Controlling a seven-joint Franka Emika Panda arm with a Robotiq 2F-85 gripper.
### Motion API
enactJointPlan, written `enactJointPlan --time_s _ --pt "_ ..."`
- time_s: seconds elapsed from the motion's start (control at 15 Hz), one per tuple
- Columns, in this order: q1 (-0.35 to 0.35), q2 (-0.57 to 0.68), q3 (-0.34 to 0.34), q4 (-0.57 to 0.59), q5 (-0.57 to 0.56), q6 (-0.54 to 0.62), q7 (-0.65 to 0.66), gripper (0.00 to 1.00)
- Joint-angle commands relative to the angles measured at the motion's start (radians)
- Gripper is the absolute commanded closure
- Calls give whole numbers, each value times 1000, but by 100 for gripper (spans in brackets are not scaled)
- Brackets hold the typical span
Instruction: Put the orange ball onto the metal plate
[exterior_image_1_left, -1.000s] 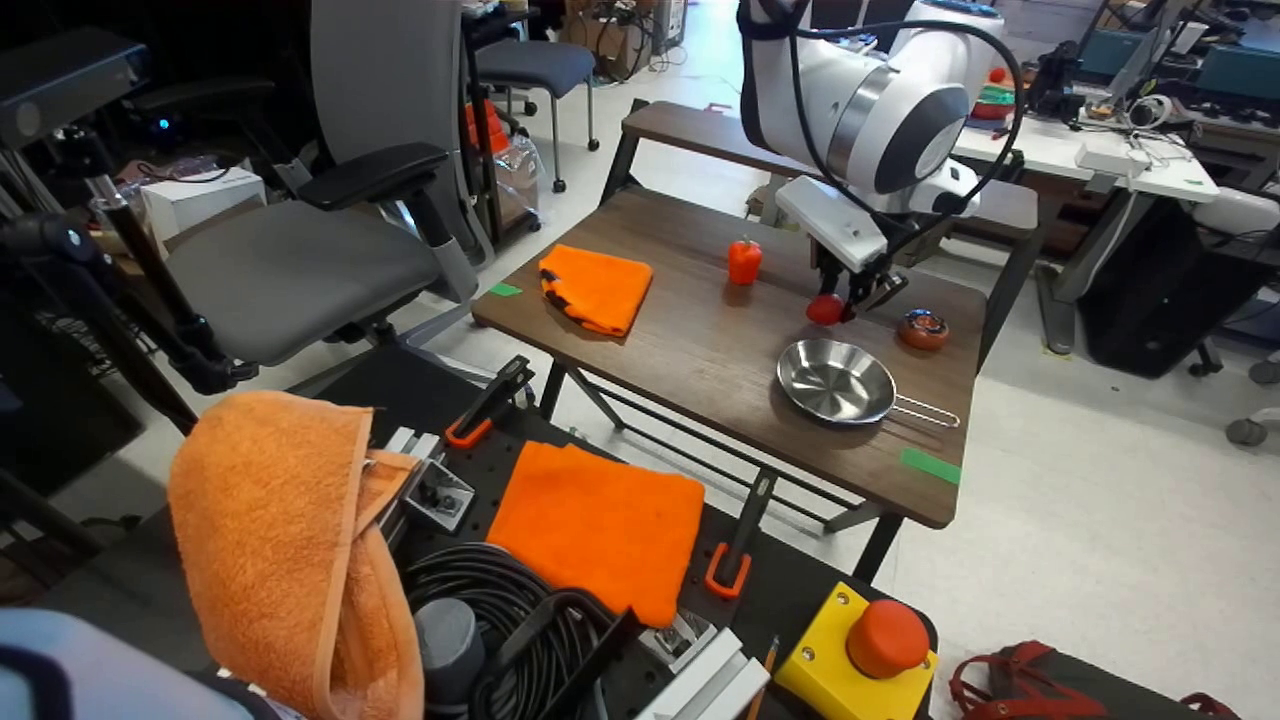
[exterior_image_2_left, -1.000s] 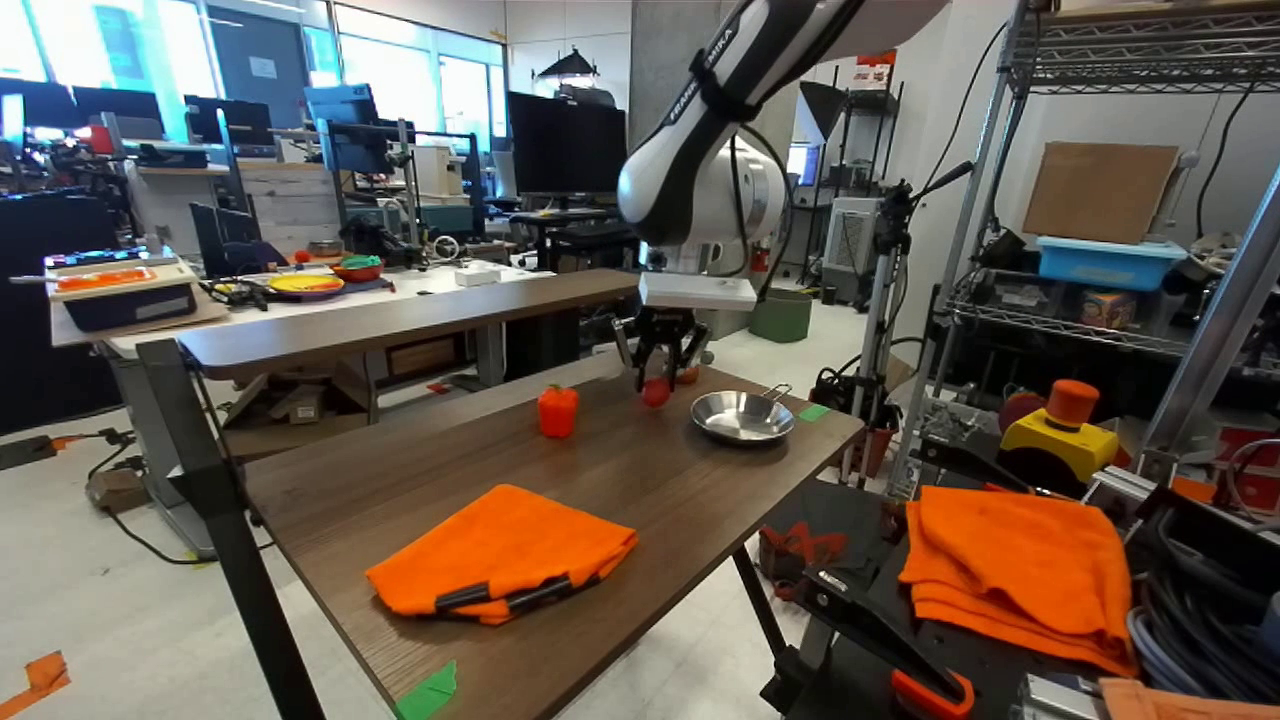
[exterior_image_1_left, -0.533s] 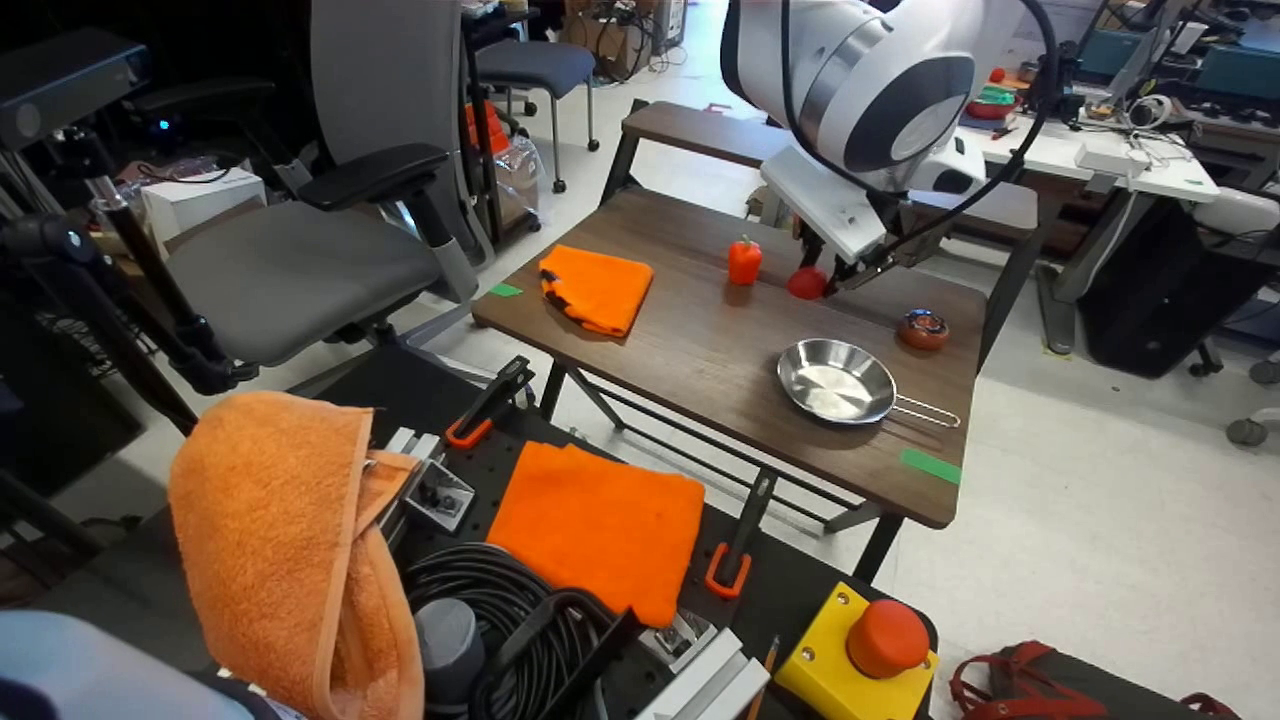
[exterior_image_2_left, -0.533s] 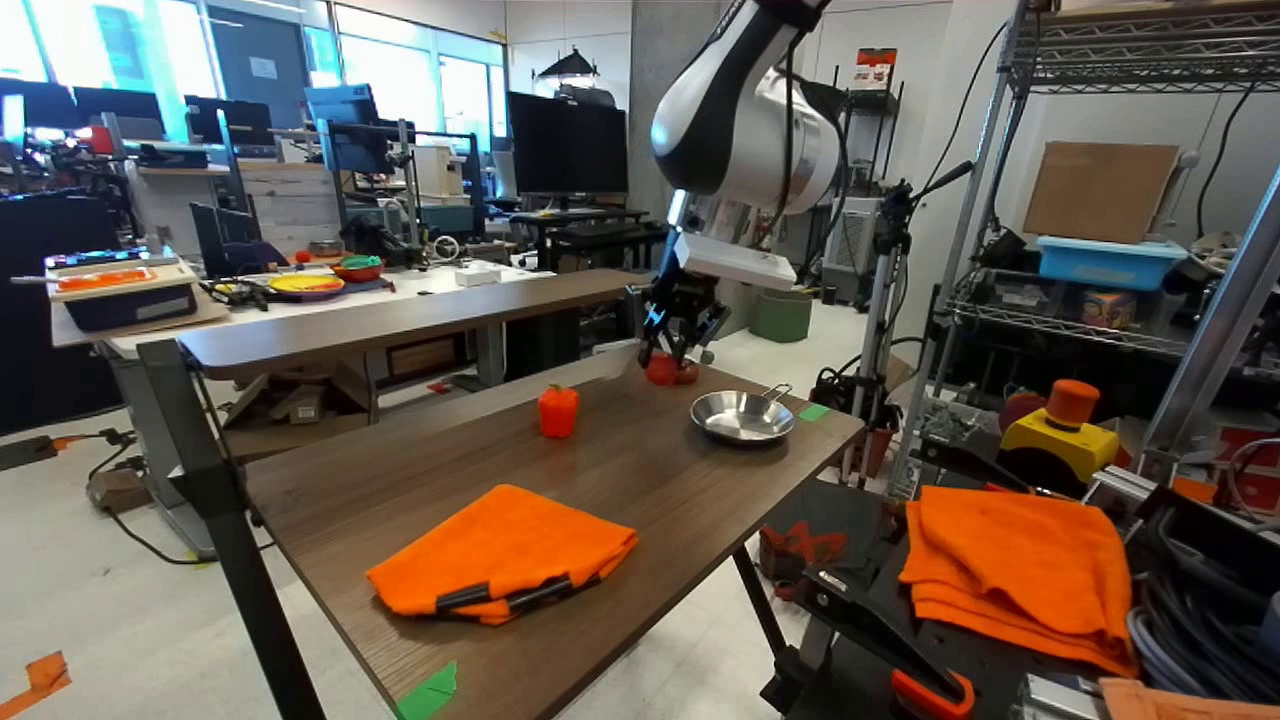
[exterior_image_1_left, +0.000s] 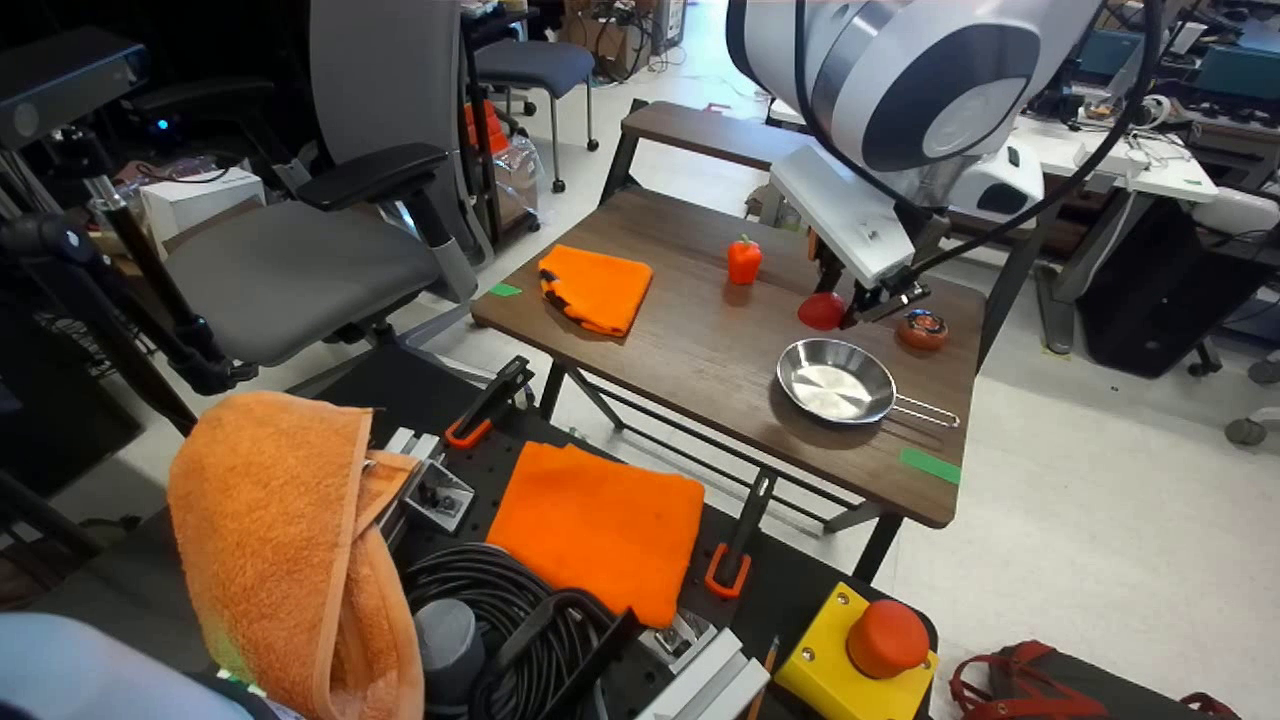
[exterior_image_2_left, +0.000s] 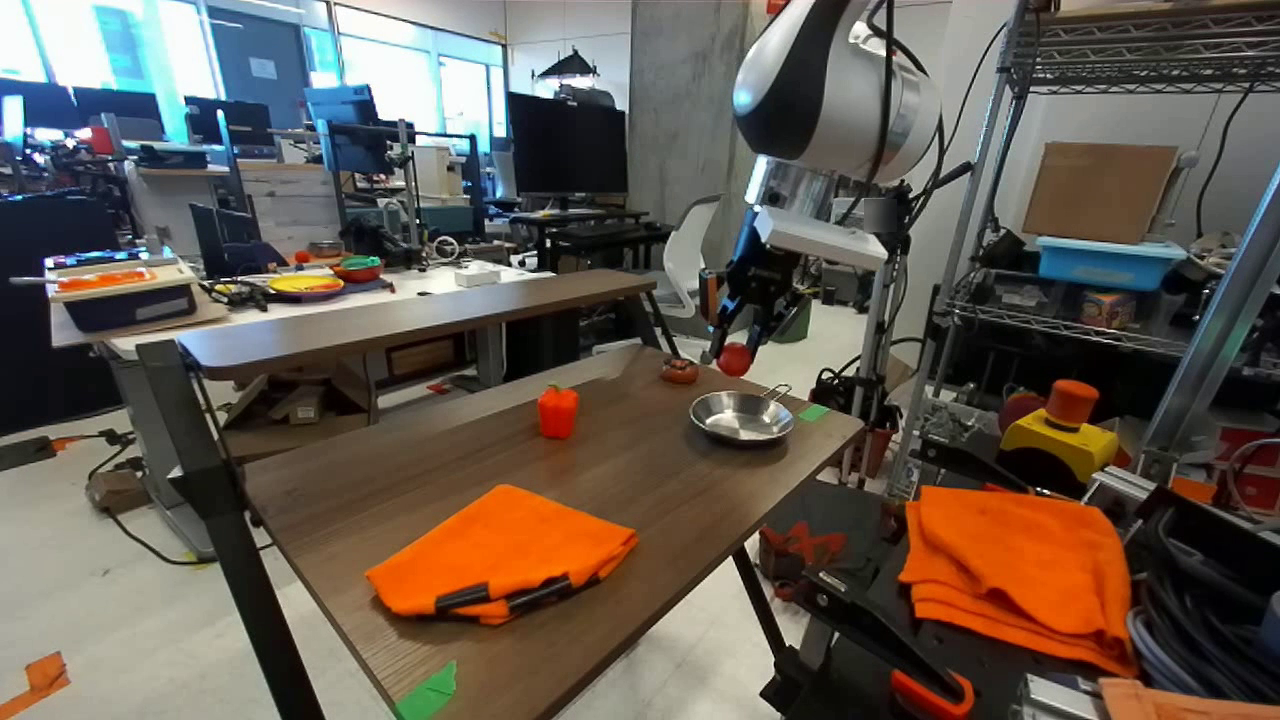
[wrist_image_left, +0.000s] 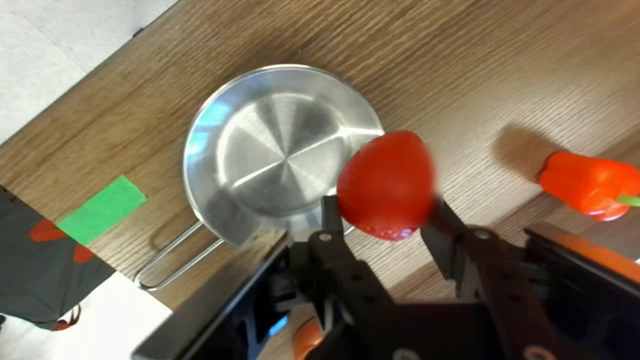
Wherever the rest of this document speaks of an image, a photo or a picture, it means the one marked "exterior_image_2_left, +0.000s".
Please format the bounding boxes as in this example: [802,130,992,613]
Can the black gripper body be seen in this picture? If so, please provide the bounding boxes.
[717,236,818,340]

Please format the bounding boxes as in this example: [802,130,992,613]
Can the yellow plate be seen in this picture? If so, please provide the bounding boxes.
[262,263,353,303]

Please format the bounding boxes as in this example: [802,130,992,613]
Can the black monitor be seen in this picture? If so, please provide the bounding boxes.
[503,87,631,205]

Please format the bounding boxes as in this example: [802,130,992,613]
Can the yellow emergency stop button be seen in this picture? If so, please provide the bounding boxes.
[995,375,1124,482]

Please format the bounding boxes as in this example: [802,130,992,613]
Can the orange cloth with black patches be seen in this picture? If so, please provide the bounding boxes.
[365,481,641,630]

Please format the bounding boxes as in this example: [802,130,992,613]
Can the long wooden bench table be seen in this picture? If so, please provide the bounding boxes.
[130,268,684,564]

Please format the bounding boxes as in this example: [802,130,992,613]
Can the white work table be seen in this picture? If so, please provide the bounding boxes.
[44,251,558,357]

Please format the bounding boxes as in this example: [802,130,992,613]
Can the plain orange cloth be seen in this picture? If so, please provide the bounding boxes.
[897,482,1135,680]

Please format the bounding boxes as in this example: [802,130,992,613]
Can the blue plastic bin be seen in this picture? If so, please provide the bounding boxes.
[1033,231,1192,296]

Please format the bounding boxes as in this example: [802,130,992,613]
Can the brown cardboard sheet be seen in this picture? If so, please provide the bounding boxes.
[1020,136,1185,247]

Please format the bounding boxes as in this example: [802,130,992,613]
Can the aluminium extrusion profile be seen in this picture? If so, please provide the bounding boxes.
[1133,162,1280,470]

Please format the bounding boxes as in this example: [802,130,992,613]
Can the orange floor tape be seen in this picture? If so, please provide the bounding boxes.
[0,649,73,720]

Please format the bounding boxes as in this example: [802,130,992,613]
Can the metal plate with handle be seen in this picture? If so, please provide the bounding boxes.
[684,385,799,449]

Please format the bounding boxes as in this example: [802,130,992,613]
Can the black clamp with orange handle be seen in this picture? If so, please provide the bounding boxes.
[795,564,980,720]

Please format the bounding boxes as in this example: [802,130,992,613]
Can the metal wire shelf rack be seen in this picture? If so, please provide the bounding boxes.
[931,0,1280,403]

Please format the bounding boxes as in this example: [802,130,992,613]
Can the red cable bundle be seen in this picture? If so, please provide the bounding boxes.
[1214,423,1280,518]

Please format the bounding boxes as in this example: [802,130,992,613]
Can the black coiled cable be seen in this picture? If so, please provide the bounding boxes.
[1124,503,1280,704]

